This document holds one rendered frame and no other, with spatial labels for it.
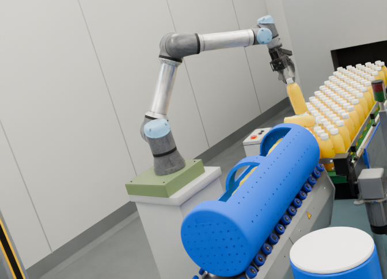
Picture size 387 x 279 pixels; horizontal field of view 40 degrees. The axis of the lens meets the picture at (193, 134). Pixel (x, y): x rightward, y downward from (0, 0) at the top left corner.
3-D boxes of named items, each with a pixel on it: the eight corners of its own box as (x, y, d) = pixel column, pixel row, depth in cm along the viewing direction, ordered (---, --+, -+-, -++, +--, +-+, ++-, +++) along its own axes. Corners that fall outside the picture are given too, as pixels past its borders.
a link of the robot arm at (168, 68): (141, 144, 245) (168, 29, 240) (136, 138, 259) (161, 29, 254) (166, 149, 249) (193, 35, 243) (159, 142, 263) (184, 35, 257)
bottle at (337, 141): (334, 168, 272) (327, 134, 267) (334, 163, 279) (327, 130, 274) (348, 165, 270) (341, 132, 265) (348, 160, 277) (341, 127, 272)
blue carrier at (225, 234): (195, 278, 200) (169, 212, 193) (274, 179, 270) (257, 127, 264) (261, 276, 184) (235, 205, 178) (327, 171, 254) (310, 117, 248)
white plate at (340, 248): (365, 220, 186) (365, 223, 186) (287, 234, 191) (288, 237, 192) (382, 262, 160) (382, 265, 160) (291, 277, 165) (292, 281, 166)
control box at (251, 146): (246, 158, 292) (242, 141, 289) (260, 144, 308) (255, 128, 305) (263, 157, 287) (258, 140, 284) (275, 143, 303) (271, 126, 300)
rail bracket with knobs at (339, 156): (332, 178, 261) (328, 159, 258) (336, 171, 266) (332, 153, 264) (352, 176, 255) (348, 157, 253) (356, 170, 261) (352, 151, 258)
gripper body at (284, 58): (273, 73, 266) (264, 51, 262) (279, 67, 272) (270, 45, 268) (286, 69, 261) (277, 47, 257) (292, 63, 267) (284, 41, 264)
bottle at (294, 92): (305, 109, 279) (293, 77, 275) (310, 111, 273) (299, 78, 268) (293, 114, 279) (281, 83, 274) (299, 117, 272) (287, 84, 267)
